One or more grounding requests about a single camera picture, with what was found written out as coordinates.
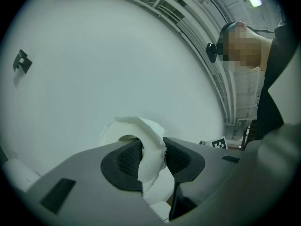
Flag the black wall hook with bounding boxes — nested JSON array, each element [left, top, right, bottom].
[[12, 49, 33, 74]]

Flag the person's head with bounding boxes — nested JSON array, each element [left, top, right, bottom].
[[220, 21, 273, 71]]

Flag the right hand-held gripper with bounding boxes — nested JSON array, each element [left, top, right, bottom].
[[199, 137, 228, 150]]

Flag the black headset cable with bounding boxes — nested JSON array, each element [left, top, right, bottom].
[[246, 24, 276, 34]]

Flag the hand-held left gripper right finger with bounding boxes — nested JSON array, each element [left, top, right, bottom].
[[162, 137, 243, 221]]

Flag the white toilet paper roll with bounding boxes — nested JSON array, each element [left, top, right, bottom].
[[100, 116, 175, 204]]

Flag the person's black shirt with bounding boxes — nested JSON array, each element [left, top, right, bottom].
[[255, 8, 300, 141]]

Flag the white air conditioner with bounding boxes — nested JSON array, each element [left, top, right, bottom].
[[203, 0, 236, 25]]

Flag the black head camera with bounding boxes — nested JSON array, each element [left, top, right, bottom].
[[206, 42, 224, 64]]

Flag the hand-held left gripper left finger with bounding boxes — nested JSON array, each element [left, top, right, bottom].
[[25, 139, 166, 226]]

